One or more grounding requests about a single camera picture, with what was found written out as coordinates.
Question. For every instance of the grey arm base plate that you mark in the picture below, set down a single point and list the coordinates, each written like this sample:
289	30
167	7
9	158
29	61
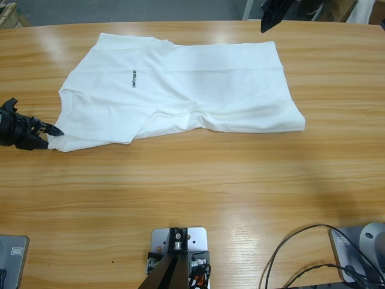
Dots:
340	253
18	265

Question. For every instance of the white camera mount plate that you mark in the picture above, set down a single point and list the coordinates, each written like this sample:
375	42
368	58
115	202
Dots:
198	238

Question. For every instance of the white post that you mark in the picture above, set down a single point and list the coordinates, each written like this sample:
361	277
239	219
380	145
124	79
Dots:
248	9

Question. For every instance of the dark camera post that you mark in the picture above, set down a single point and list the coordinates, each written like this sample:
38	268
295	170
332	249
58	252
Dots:
171	271

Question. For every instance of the brown board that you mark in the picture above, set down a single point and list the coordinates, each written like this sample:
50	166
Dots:
340	12

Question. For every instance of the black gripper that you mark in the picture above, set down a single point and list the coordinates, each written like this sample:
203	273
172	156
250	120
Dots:
282	5
18	132

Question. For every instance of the wooden crate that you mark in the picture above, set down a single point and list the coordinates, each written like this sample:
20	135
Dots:
12	12

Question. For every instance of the white t-shirt with black print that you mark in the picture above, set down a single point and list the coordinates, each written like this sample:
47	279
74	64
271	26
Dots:
195	90

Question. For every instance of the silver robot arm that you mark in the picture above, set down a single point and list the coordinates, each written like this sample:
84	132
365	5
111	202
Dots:
373	238

